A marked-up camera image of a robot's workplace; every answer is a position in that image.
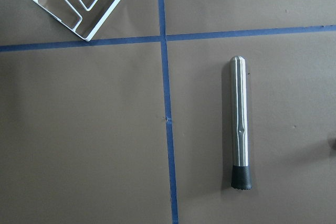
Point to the steel muddler black tip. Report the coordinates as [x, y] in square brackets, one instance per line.
[241, 178]

